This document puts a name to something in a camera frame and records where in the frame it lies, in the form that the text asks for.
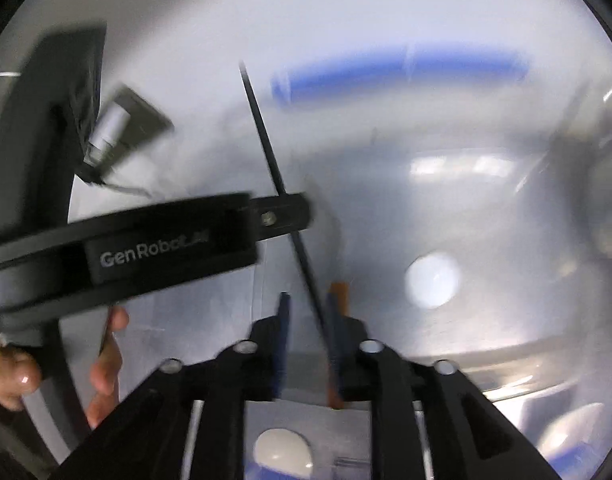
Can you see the blue bar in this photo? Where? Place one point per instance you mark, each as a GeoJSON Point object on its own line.
{"type": "Point", "coordinates": [400, 67]}

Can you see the white round dish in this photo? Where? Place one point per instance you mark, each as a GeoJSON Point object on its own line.
{"type": "Point", "coordinates": [284, 452]}

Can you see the person's left hand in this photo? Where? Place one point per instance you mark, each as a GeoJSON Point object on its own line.
{"type": "Point", "coordinates": [106, 365]}

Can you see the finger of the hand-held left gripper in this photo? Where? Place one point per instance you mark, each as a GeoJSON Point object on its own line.
{"type": "Point", "coordinates": [281, 216]}

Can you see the white plug adapter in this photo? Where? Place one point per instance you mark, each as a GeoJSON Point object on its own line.
{"type": "Point", "coordinates": [106, 130]}

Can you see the orange chopstick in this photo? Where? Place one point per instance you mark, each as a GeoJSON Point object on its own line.
{"type": "Point", "coordinates": [340, 297]}

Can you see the black wall outlet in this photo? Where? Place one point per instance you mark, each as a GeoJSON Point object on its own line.
{"type": "Point", "coordinates": [136, 120]}

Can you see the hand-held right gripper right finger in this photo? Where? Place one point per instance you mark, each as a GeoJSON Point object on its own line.
{"type": "Point", "coordinates": [337, 345]}

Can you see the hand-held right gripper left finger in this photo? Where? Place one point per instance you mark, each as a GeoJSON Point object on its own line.
{"type": "Point", "coordinates": [282, 345]}

